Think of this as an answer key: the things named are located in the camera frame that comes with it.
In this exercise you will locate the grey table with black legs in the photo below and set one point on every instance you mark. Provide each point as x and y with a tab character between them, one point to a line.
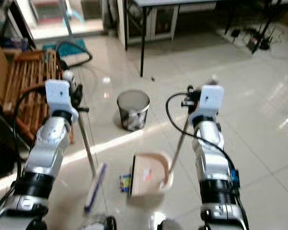
142	43

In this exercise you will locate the blue yellow snack wrapper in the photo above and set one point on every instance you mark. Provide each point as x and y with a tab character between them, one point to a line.
125	182

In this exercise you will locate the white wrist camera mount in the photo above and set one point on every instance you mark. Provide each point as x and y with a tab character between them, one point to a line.
60	98
209	103

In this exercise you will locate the brown wooden slatted rack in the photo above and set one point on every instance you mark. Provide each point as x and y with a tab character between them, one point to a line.
31	81

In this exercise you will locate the teal floor mat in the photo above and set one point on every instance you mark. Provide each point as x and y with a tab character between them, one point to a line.
50	46

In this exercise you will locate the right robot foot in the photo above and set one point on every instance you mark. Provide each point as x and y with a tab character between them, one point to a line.
169	225

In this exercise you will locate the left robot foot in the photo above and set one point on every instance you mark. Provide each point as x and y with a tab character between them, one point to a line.
103	224

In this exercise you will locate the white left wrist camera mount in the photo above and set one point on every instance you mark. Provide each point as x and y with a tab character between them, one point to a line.
60	98

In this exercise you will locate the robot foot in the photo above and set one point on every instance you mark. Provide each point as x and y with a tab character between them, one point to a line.
103	224
169	225

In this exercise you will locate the white framed glass door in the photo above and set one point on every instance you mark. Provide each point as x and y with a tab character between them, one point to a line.
62	19

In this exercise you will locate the broom with purple head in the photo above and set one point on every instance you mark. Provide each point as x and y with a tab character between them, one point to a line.
96	187

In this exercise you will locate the white cabinet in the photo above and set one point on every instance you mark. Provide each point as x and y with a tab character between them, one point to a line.
161	21

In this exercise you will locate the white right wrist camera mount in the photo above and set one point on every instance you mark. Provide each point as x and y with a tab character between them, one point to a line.
209	103

